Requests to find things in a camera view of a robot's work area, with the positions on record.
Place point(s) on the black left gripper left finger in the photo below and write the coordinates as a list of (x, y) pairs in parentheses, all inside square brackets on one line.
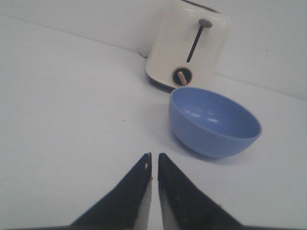
[(126, 206)]

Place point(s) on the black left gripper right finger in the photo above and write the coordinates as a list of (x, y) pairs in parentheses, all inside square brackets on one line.
[(183, 205)]

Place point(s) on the blue bowl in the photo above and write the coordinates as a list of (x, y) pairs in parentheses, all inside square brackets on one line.
[(211, 124)]

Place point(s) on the cream white toaster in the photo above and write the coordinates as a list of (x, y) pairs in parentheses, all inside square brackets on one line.
[(187, 46)]

